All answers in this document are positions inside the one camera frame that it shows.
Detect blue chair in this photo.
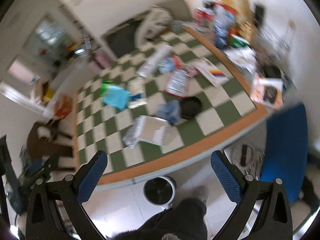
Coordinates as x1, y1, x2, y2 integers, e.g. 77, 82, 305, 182
260, 103, 308, 203

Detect green round container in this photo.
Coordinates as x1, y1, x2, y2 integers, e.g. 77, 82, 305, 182
229, 34, 249, 48

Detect pink suitcase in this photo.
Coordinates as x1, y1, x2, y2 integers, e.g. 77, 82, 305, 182
88, 49, 112, 73

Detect white box striped medicine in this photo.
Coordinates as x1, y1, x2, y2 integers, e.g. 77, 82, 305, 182
194, 58, 229, 86

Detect silver blister pack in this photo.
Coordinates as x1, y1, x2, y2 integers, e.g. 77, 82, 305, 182
122, 118, 140, 149

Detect crumpled blue plastic wrapper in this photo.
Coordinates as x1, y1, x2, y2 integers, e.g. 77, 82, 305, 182
155, 100, 181, 125

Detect open white green box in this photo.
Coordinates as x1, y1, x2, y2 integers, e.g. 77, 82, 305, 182
135, 115, 171, 146

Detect folding bed with clothes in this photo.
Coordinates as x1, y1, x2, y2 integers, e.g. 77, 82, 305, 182
103, 0, 192, 58

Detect red soda can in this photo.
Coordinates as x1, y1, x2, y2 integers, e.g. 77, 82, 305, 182
195, 8, 207, 27

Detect dark trouser legs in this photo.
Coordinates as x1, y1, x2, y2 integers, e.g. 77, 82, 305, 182
112, 186, 209, 239

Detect red orange cardboard box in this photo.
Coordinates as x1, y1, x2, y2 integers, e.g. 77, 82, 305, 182
54, 94, 73, 120

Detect teal green paper bag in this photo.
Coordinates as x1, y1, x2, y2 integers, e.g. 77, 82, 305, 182
99, 81, 131, 111

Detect red white snack wrapper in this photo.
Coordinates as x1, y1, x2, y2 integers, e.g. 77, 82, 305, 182
165, 69, 189, 98

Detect green white checkered mat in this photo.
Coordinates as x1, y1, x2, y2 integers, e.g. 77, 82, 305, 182
74, 28, 268, 185

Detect long white box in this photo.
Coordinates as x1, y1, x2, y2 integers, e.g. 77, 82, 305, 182
136, 44, 172, 78

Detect white blue medicine box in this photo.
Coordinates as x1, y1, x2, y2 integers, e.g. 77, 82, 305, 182
127, 77, 147, 109

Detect left handheld gripper device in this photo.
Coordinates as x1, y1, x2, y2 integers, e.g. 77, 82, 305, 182
0, 134, 61, 240

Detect crumpled white paper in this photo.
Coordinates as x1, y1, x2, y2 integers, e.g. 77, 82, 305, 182
224, 47, 257, 74

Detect small red snack packet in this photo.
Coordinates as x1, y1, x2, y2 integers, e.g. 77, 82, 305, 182
183, 65, 200, 78

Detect blue red milk carton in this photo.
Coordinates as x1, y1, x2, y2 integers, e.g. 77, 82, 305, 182
158, 55, 181, 74

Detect orange white paper bag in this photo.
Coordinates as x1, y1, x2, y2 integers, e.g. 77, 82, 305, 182
250, 75, 283, 109

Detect blue water bottle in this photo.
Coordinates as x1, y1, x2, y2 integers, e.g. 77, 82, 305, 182
213, 4, 235, 50

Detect black round lid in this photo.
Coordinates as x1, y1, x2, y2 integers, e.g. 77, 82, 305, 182
180, 96, 202, 120

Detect white trash bin black liner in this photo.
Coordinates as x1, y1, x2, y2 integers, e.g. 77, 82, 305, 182
143, 176, 177, 209

